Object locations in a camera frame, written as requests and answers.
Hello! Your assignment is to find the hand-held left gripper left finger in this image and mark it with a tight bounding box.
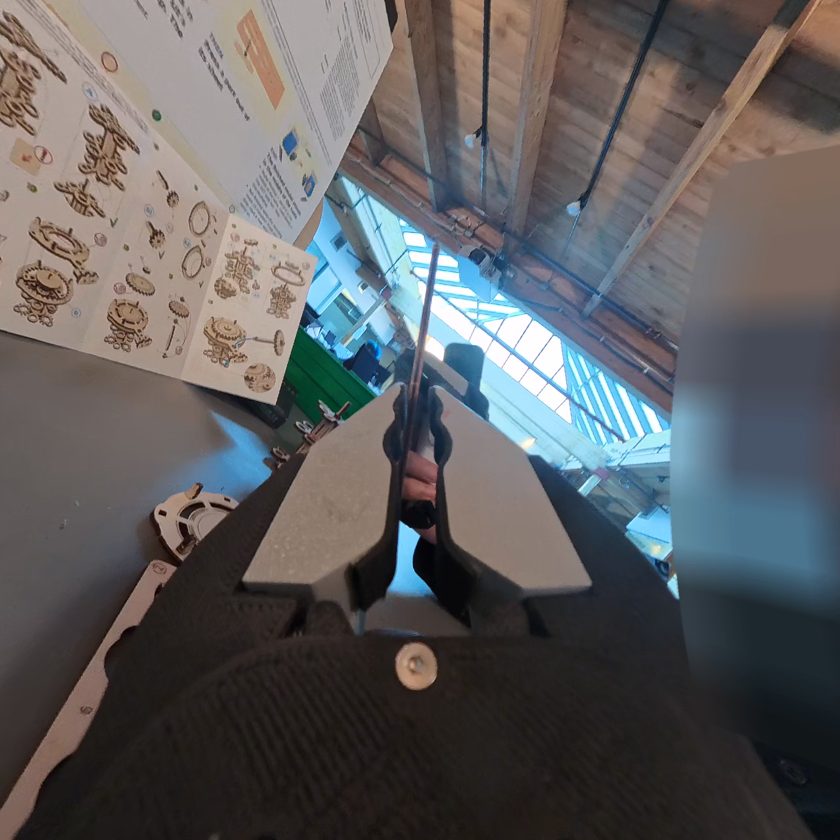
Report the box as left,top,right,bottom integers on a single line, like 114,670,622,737
241,382,403,593

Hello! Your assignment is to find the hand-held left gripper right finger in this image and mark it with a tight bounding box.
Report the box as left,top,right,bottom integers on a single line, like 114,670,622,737
428,386,593,592

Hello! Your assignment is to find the wooden model parts sheet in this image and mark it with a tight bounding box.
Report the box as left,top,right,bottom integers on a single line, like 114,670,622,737
402,243,442,460

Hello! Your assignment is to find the round wooden model part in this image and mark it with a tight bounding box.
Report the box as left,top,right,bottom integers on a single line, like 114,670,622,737
152,482,241,563

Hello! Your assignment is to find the person's right hand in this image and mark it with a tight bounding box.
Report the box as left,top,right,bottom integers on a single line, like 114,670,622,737
402,454,439,505

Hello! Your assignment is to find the small wooden gear assembly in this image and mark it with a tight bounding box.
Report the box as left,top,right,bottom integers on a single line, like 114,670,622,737
293,399,350,457

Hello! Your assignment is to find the ceiling heater unit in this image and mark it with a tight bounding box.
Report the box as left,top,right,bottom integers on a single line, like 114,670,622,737
457,244,511,304

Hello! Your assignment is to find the large green plastic bin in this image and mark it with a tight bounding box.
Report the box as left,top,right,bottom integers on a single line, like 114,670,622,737
284,325,380,427

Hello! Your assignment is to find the hanging light bulb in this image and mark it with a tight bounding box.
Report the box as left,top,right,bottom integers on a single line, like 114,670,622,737
566,0,672,217
463,0,493,151

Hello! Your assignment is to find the folded picture instruction leaflet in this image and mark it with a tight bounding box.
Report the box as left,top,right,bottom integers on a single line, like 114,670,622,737
0,0,320,406

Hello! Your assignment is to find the white text instruction sheet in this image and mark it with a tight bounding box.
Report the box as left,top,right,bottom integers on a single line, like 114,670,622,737
66,0,396,245

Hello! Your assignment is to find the flat wooden parts frame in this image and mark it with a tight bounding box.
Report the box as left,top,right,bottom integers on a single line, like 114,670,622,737
0,560,179,840

